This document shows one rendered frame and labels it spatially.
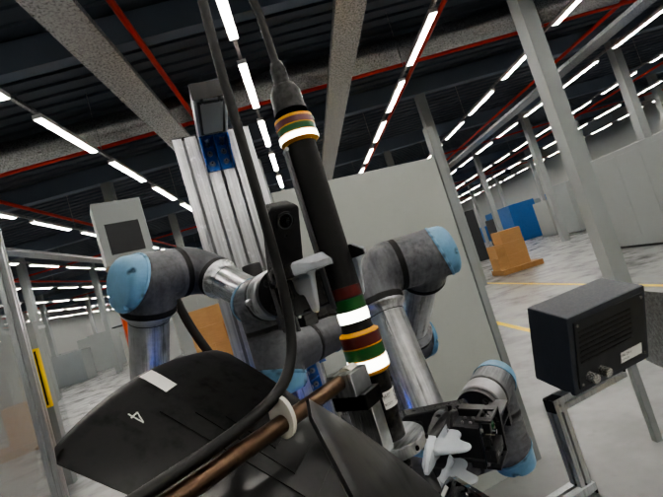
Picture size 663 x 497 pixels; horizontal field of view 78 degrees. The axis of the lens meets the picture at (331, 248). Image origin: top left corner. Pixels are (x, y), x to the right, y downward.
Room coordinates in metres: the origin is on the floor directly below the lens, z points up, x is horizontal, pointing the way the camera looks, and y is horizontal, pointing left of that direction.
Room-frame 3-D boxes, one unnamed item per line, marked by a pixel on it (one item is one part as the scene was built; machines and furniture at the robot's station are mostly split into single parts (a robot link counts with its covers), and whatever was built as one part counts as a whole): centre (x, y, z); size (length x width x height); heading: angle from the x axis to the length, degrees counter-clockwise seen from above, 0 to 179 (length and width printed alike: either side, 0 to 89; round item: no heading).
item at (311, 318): (0.55, 0.06, 1.46); 0.12 x 0.08 x 0.09; 30
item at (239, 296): (0.69, 0.14, 1.46); 0.11 x 0.08 x 0.09; 30
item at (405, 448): (0.44, 0.00, 1.33); 0.09 x 0.07 x 0.10; 145
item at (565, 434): (0.96, -0.38, 0.96); 0.03 x 0.03 x 0.20; 20
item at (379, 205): (2.46, -0.28, 1.10); 1.21 x 0.05 x 2.20; 110
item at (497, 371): (0.80, -0.21, 1.18); 0.11 x 0.08 x 0.09; 147
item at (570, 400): (1.00, -0.47, 1.04); 0.24 x 0.03 x 0.03; 110
